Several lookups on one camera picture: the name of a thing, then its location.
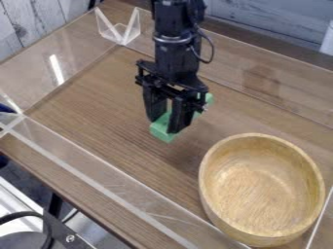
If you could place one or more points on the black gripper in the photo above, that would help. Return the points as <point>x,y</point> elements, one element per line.
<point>169,78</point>

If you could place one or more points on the green rectangular block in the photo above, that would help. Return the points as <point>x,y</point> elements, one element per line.
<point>158,127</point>

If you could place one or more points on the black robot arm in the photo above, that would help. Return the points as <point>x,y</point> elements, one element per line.
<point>177,18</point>

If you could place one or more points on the brown wooden bowl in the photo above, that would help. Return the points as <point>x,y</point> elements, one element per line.
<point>261,189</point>

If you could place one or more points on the black table leg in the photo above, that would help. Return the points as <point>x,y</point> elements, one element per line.
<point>56,205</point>

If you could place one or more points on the clear acrylic enclosure wall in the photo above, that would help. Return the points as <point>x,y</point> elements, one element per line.
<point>80,134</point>

